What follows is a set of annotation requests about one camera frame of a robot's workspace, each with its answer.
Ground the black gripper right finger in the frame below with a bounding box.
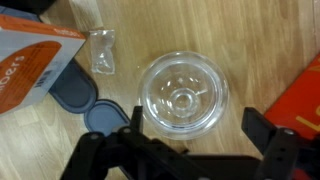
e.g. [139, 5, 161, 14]
[241, 107, 320, 180]

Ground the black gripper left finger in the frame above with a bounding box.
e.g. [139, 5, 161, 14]
[59, 105, 208, 180]

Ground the small clear plastic bag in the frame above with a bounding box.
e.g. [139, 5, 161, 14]
[89, 30, 115, 75]

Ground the rainbow striped orange box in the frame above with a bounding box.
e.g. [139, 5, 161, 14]
[265, 55, 320, 139]

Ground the orange white tall box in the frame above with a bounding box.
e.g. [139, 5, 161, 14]
[0, 14, 86, 115]

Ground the clear glass lid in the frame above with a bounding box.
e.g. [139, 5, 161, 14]
[138, 51, 229, 140]

